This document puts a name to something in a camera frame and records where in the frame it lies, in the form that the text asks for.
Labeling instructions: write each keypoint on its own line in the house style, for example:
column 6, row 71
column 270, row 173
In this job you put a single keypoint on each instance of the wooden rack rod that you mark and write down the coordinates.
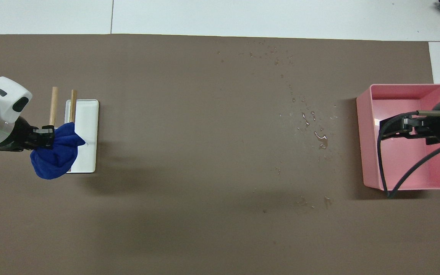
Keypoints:
column 73, row 109
column 54, row 107

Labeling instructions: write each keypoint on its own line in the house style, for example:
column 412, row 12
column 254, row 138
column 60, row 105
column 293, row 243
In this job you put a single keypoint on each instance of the blue towel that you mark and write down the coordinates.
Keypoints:
column 57, row 156

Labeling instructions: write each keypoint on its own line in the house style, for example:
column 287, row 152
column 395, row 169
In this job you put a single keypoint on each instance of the pink plastic bin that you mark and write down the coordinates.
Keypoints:
column 411, row 168

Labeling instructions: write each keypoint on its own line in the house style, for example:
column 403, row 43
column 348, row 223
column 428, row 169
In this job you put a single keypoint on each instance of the brown table mat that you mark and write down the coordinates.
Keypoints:
column 204, row 152

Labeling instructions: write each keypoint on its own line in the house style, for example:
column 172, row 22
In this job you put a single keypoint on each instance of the white rack base tray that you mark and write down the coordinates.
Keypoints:
column 88, row 122

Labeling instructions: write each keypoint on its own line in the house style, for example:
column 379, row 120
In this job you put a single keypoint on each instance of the spilled water droplets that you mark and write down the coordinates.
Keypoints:
column 322, row 142

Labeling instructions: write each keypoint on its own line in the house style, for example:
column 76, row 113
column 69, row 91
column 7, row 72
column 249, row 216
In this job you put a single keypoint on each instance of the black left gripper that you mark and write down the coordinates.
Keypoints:
column 25, row 137

